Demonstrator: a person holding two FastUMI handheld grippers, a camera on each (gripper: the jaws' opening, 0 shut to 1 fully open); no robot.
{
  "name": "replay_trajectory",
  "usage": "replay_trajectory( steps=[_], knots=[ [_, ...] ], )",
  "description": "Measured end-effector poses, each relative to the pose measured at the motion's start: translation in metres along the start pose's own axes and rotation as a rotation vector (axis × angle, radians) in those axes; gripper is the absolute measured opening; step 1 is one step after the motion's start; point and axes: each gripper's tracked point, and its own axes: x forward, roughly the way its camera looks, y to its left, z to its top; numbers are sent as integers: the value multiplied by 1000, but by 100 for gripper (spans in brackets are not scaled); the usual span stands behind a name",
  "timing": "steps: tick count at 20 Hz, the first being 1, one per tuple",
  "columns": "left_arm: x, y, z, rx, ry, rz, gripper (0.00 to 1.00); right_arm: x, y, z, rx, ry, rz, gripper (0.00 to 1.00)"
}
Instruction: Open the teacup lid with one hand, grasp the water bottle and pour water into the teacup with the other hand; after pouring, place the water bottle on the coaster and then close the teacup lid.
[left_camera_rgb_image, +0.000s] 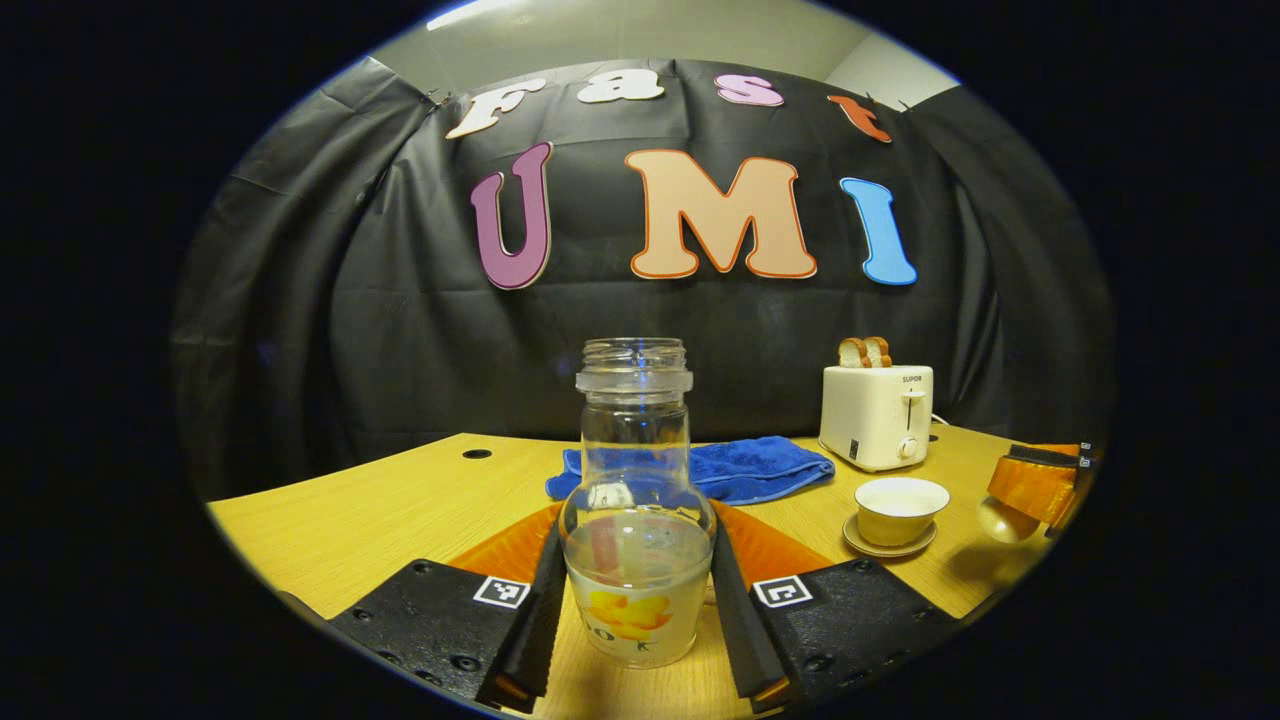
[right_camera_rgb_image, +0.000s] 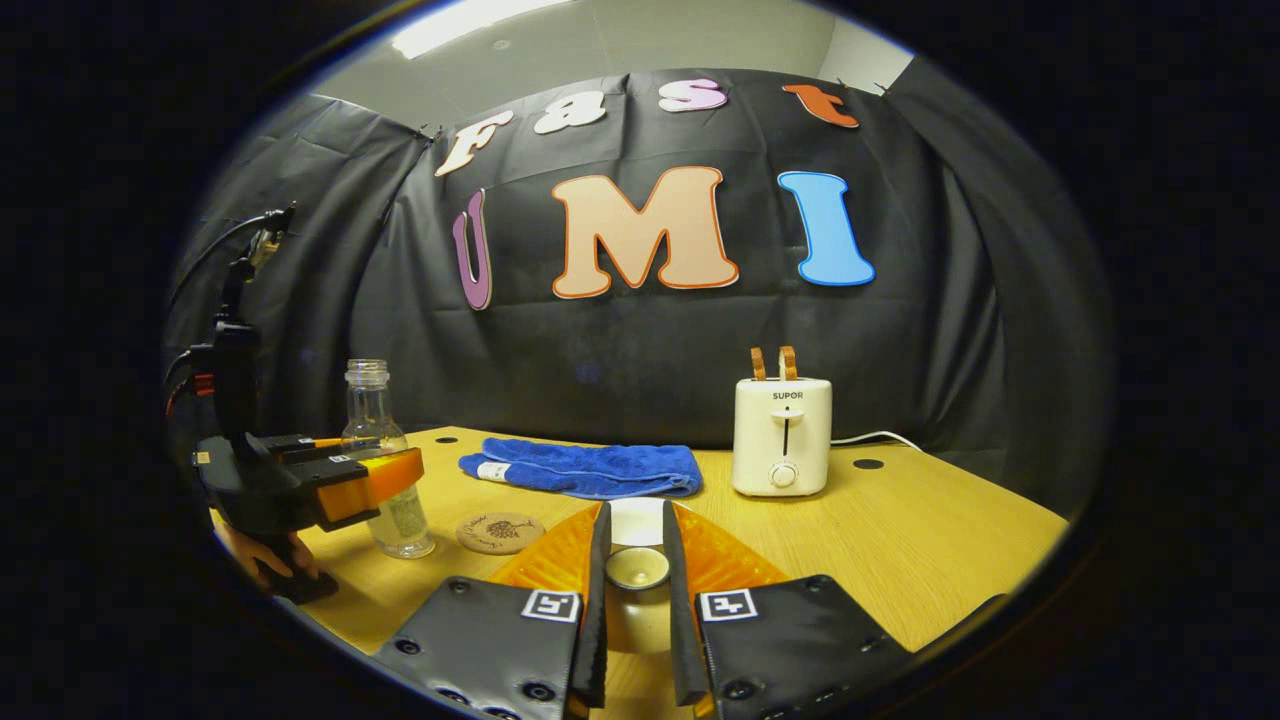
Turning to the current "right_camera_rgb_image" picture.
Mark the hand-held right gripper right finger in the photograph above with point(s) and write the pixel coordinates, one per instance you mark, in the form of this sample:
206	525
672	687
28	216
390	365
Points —
680	630

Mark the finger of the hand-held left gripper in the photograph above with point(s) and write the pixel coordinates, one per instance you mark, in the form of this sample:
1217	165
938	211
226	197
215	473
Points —
290	445
325	475

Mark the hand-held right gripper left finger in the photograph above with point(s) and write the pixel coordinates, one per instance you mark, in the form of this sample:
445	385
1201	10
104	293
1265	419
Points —
598	620

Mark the cream teacup lid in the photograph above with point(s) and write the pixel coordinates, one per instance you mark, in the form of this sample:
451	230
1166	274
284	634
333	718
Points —
638	570

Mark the clear glass water bottle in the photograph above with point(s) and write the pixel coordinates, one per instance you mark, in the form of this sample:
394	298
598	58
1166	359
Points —
368	400

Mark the round brown coaster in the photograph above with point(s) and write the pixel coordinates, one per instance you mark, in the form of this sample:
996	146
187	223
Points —
500	533

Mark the blue folded towel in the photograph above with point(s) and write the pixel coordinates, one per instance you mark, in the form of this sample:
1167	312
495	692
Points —
590	468

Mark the cream toaster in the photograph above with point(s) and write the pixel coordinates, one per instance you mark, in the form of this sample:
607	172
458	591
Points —
760	440

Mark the black backdrop cloth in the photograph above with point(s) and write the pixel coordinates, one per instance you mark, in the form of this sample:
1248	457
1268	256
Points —
620	350

